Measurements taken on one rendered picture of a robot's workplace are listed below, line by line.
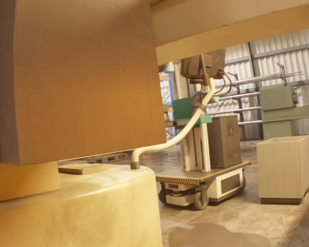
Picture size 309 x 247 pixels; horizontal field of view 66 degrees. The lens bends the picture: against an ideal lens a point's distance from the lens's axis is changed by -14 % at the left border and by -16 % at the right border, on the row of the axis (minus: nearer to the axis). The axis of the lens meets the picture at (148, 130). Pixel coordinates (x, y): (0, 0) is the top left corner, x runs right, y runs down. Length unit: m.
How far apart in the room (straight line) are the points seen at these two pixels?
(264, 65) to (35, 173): 10.36
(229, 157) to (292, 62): 8.12
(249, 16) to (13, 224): 0.87
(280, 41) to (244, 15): 10.12
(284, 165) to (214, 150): 0.81
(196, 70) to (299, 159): 1.19
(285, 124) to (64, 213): 5.98
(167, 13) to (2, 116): 0.58
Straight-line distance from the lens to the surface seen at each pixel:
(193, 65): 1.65
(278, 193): 2.46
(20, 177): 0.95
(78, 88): 0.45
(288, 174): 2.39
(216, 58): 1.79
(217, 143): 2.76
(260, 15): 0.70
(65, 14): 0.48
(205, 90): 2.39
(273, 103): 6.63
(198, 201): 2.49
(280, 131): 6.57
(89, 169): 1.39
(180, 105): 2.79
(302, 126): 10.42
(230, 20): 0.73
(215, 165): 2.81
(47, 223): 0.90
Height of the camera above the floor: 0.78
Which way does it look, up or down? level
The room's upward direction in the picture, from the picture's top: 6 degrees counter-clockwise
